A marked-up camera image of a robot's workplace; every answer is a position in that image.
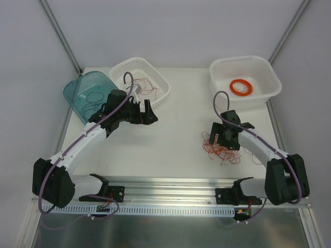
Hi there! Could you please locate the red cable in basket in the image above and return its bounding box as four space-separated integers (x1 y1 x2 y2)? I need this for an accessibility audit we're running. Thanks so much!
134 76 159 96

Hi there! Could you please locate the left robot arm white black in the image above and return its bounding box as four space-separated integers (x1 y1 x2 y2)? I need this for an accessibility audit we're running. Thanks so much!
32 89 158 208

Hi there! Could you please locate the dark purple thin cable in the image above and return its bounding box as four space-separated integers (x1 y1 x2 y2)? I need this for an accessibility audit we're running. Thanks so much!
81 91 107 117

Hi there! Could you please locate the white perforated plastic basket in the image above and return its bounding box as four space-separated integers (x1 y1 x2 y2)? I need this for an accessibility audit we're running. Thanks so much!
109 57 171 108

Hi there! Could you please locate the left aluminium frame post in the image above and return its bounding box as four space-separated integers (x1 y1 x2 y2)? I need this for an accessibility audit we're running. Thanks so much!
38 0 83 75

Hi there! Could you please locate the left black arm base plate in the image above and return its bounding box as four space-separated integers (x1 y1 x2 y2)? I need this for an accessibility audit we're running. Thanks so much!
104 185 125 203

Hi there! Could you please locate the white slotted cable duct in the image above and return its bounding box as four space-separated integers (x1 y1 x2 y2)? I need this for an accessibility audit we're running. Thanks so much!
51 204 235 218

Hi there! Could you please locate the teal transparent plastic bin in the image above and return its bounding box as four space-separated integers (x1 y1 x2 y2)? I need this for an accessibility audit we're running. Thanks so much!
63 71 117 124

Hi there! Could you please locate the right aluminium frame post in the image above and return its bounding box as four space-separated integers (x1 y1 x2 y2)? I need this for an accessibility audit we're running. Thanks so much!
268 0 312 65

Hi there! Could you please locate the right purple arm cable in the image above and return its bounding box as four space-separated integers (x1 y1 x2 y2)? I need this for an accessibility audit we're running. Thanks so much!
213 90 303 205

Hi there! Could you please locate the white deep plastic tub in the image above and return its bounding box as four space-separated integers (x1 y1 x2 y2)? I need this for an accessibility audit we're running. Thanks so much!
209 55 282 111

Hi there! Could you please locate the orange coiled cable in tub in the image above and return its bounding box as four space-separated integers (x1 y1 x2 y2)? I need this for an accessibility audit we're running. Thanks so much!
229 79 254 96

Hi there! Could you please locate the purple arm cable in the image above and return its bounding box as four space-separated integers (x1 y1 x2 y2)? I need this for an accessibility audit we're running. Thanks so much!
213 90 303 205
38 72 134 214

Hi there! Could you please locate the orange red cable bundle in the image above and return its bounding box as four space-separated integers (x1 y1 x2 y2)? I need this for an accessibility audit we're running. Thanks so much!
201 131 262 166

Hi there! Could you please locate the thin red striped cable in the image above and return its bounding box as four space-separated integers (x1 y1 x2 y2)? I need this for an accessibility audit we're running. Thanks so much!
139 77 161 100

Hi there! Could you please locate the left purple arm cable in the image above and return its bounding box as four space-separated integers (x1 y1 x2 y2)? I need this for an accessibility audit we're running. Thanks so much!
38 72 134 214

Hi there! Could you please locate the aluminium frame post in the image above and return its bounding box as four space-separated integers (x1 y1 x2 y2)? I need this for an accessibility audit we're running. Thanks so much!
268 0 312 65
38 0 83 75

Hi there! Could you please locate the aluminium mounting rail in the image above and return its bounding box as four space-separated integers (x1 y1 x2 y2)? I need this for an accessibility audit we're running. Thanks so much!
32 177 312 207

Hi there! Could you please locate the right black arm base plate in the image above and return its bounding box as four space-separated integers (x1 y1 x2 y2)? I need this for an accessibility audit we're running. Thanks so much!
215 188 262 206

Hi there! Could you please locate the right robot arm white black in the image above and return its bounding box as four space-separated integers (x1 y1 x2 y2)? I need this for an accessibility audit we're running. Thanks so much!
209 110 310 206

